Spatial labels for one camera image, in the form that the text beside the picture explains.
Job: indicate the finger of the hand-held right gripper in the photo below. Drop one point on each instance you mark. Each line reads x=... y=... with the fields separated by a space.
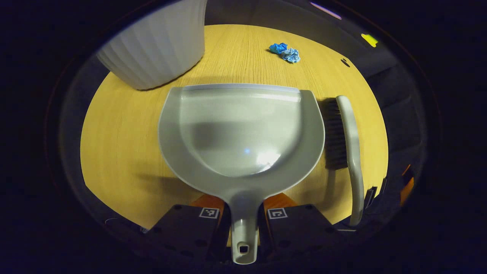
x=407 y=186
x=371 y=197

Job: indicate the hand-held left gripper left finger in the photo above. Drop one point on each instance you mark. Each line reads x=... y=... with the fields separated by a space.
x=182 y=228

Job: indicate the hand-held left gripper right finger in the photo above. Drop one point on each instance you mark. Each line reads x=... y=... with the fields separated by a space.
x=300 y=228

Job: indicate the small grey broom black bristles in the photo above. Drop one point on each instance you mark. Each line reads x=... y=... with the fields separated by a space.
x=352 y=133

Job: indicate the pale grey plastic dustpan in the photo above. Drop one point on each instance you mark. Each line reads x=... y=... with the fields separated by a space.
x=239 y=129

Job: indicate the light blue paper ball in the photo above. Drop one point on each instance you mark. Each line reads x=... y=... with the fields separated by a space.
x=291 y=56

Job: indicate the dark blue paper ball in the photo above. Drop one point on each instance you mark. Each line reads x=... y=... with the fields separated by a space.
x=278 y=48

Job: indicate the pale grey ribbed garbage bin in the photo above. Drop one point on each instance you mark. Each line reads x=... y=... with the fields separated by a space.
x=152 y=45

